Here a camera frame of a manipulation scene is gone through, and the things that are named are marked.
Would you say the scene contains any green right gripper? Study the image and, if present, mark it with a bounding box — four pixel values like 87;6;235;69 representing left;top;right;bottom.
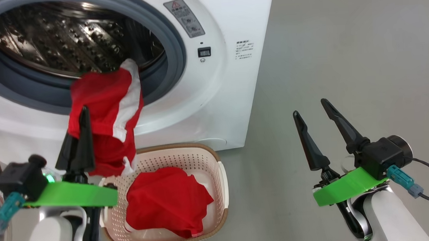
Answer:
292;96;390;208

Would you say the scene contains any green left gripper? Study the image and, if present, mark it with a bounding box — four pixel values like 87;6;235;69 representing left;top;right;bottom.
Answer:
18;105;119;211

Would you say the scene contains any red garment with white stripes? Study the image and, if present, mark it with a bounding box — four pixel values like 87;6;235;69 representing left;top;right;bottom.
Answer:
65;59;147;179

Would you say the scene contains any plain red garment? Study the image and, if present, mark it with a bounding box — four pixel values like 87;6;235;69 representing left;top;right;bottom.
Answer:
123;165;216;241

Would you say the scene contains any white front-load washing machine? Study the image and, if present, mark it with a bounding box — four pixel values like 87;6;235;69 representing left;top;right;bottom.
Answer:
0;0;282;163

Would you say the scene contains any cream perforated basket brown rim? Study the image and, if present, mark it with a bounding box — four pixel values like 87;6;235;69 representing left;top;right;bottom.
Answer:
97;142;230;241

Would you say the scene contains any grey warning sticker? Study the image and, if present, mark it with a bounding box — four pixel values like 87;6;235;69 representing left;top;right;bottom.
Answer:
163;0;206;40

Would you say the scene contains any teal right cable connector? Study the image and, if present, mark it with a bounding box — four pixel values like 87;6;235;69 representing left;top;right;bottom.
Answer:
387;163;425;199

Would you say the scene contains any teal cable connector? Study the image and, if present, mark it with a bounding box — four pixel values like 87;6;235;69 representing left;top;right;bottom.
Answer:
0;191;26;223
387;163;425;199

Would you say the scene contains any teal left cable connector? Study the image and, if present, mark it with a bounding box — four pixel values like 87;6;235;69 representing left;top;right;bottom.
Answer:
0;191;26;223

